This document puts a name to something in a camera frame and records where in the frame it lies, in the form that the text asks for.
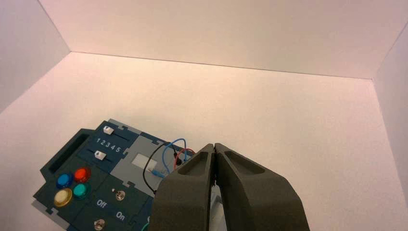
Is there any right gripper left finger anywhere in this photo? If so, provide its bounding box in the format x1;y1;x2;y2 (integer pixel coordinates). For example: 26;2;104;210
149;143;215;231

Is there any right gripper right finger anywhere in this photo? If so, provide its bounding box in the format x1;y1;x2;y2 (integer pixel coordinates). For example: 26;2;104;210
214;142;310;231

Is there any white label sticker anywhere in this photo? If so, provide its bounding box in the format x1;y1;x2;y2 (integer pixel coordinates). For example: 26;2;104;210
131;154;149;169

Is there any blue grey control box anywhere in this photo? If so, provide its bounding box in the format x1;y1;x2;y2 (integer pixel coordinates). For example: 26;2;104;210
31;118;197;231

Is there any teal push button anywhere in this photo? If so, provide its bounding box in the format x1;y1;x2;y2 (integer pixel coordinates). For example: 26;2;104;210
72;183;91;200

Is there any red push button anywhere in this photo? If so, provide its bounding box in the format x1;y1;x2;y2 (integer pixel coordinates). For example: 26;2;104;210
74;167;92;183

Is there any blue push button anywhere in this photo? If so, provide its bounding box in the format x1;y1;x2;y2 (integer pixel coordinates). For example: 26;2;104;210
56;173;74;189

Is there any yellow push button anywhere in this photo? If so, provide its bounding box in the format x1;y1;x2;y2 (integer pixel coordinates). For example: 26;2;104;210
53;188;73;208

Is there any blue jumper cable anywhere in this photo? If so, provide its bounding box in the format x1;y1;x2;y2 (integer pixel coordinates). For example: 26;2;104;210
152;138;189;179

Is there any black jumper cable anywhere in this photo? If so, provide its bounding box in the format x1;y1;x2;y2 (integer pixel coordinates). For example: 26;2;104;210
142;142;179;194

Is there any red jumper cable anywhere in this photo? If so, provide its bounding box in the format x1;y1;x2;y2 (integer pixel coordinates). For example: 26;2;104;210
173;148;196;171

